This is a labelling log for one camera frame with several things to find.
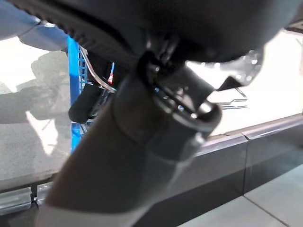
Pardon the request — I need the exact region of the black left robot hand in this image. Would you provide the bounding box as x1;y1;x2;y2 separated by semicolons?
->
14;0;303;227

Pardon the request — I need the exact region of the black base shelf board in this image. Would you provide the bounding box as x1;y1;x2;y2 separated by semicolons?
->
0;113;303;227

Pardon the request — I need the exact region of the blue plastic shopping basket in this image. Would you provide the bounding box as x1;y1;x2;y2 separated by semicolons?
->
67;33;249;154

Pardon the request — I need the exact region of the silver left robot leg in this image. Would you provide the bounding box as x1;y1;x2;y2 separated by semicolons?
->
0;0;69;52

